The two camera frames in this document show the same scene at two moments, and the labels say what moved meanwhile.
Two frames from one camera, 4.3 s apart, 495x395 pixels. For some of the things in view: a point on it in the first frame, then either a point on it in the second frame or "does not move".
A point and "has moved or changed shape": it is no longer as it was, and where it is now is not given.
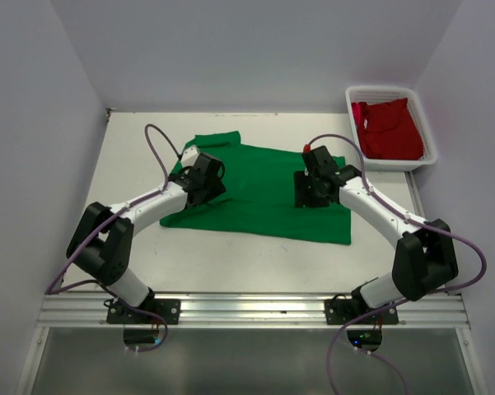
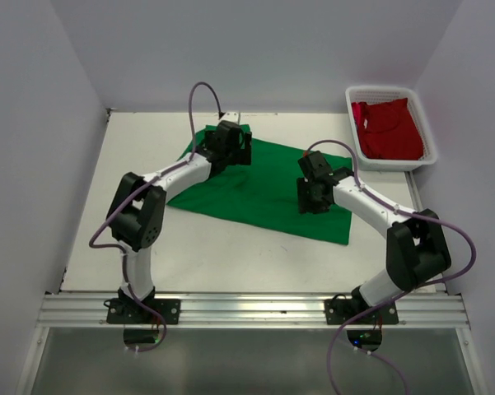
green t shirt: (259, 196) has moved or changed shape
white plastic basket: (389, 125) does not move
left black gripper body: (212, 189) to (235, 155)
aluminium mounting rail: (249, 311) does not move
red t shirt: (388, 130) does not move
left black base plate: (168, 309) does not move
